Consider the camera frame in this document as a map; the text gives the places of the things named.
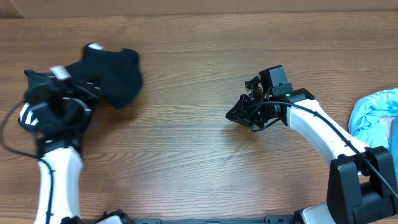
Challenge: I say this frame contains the blue denim garment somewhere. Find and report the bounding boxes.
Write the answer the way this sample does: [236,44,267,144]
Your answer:
[389,117,398,180]

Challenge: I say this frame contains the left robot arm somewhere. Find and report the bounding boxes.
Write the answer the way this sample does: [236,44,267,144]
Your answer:
[19,74,101,223]

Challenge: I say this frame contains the folded black shirt white letters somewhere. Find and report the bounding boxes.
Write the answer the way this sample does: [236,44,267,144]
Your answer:
[18,70,64,132]

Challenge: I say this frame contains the light blue garment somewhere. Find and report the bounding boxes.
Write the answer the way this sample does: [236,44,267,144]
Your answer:
[348,88,397,150]

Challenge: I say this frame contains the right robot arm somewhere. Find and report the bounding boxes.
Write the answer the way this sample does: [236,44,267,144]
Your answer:
[226,65,397,224]

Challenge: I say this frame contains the plain black t-shirt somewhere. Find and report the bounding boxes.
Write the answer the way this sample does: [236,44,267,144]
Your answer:
[65,43,143,109]

